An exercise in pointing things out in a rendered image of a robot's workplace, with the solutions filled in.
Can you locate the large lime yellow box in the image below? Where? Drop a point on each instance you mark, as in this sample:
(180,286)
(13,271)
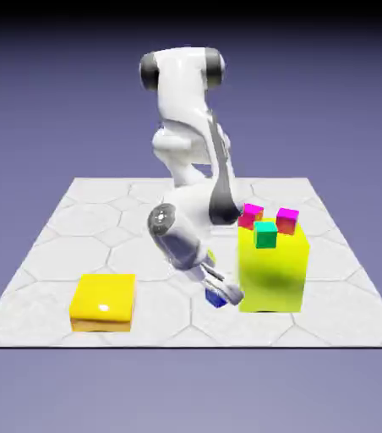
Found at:
(272,270)

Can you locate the small magenta cube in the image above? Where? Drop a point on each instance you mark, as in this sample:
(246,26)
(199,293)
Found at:
(250,215)
(287,220)

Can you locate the small blue cube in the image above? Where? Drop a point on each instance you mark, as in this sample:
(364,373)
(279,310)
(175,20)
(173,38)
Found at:
(215,299)

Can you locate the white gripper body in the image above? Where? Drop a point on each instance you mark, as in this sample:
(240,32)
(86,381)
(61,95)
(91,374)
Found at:
(218,282)

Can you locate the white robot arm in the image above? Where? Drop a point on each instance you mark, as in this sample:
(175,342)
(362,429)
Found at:
(184,101)

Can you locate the small green cube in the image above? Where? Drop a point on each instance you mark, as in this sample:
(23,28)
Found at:
(265,235)

